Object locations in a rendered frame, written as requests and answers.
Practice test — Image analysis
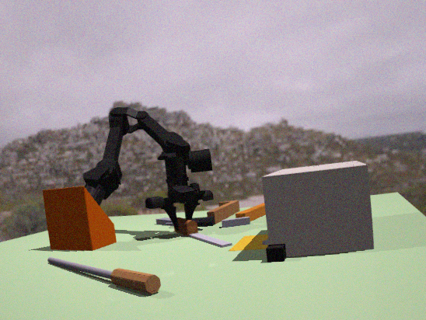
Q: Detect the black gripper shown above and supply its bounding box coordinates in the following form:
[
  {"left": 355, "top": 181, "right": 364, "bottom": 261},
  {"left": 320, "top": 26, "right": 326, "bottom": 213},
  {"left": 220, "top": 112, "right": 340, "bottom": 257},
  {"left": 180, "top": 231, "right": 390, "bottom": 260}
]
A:
[{"left": 145, "top": 174, "right": 214, "bottom": 231}]

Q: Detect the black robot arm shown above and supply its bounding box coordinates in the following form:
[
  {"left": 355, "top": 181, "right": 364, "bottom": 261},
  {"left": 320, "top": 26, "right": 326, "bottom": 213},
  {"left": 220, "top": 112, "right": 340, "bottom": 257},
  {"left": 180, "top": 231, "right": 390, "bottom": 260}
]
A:
[{"left": 83, "top": 107, "right": 212, "bottom": 206}]

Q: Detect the grey rod with brown handle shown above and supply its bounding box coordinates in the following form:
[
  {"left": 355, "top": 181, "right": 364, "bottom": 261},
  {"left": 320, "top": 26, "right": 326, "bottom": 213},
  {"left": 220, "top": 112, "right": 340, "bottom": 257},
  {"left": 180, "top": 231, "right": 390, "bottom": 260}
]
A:
[{"left": 47, "top": 257, "right": 161, "bottom": 294}]

